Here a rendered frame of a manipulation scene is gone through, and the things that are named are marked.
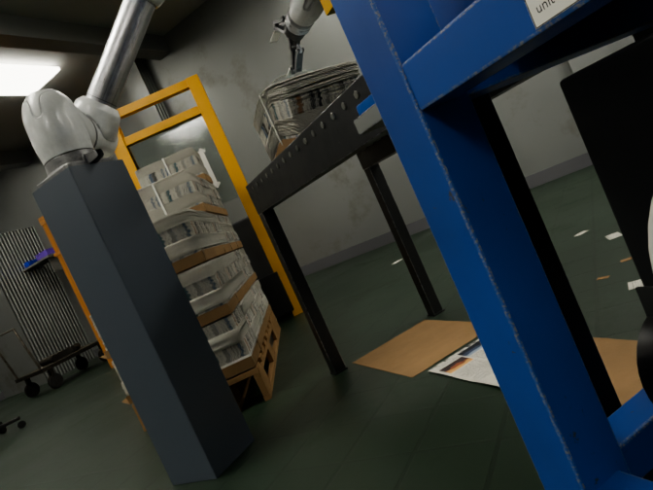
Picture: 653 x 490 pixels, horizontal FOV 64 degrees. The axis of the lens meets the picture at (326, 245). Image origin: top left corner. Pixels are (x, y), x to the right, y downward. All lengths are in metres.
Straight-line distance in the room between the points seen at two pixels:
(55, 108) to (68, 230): 0.36
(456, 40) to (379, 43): 0.13
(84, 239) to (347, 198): 4.39
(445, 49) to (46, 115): 1.38
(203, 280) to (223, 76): 4.63
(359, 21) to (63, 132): 1.21
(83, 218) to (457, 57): 1.29
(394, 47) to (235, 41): 5.80
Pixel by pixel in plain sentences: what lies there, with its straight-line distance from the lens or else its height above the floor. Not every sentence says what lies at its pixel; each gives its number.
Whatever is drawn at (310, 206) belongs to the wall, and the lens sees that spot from 6.03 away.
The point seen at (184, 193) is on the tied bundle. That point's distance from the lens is 2.68.
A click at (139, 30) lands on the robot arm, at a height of 1.40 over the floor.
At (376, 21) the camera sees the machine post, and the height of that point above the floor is 0.76.
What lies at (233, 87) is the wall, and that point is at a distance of 6.43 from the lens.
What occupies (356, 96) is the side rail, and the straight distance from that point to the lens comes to 1.12.
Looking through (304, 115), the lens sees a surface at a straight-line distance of 1.76.
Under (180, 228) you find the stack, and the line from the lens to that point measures 2.09.
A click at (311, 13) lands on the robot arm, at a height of 1.15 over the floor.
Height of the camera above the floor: 0.58
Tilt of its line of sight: 3 degrees down
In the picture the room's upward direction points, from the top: 24 degrees counter-clockwise
